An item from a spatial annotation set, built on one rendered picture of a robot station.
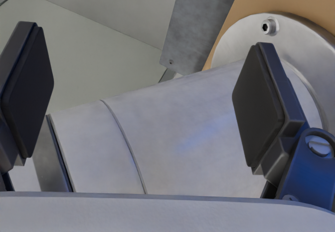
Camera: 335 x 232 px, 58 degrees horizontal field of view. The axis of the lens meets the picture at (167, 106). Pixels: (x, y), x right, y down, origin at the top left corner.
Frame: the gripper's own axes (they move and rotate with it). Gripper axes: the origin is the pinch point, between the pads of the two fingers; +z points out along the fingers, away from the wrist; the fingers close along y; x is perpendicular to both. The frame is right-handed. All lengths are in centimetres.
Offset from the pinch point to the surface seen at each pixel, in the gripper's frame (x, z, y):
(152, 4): -76, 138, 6
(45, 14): -102, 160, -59
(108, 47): -106, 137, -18
